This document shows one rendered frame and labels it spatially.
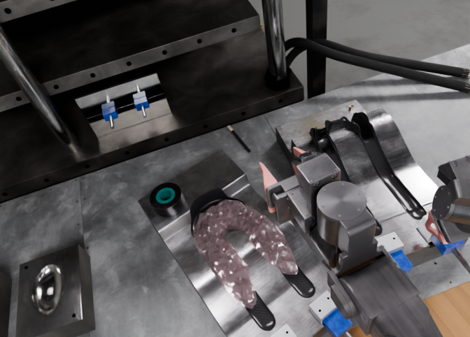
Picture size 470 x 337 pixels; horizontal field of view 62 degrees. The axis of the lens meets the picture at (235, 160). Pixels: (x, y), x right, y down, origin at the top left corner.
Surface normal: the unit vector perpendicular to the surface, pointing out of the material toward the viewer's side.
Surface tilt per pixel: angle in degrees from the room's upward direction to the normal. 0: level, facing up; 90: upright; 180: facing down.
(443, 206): 74
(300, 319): 0
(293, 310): 0
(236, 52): 0
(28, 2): 90
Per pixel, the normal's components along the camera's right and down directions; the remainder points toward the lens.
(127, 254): -0.15, -0.64
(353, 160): 0.01, -0.23
